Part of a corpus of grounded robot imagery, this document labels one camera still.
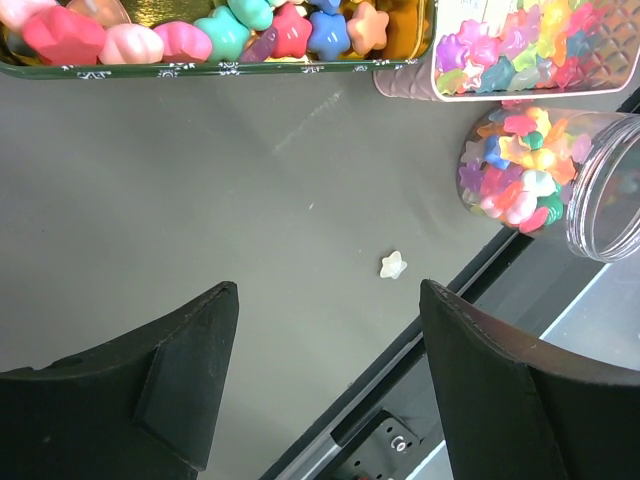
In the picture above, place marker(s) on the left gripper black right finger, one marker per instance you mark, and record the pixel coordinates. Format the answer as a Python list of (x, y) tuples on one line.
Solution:
[(513, 406)]

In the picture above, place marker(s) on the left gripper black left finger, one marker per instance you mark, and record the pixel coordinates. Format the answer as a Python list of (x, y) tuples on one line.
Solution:
[(143, 405)]

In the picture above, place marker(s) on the gold tin of star candies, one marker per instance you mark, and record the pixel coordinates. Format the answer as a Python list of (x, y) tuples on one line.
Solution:
[(97, 40)]

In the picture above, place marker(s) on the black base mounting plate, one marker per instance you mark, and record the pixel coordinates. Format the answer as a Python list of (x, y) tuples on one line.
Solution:
[(377, 451)]

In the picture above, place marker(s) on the white star candy on table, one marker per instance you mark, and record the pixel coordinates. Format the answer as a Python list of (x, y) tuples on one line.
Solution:
[(392, 266)]

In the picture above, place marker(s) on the clear plastic jar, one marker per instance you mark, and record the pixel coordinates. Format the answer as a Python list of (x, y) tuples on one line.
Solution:
[(564, 175)]

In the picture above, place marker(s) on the pink tin of bright gummies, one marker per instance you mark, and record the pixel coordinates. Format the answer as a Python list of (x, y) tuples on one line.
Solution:
[(516, 50)]

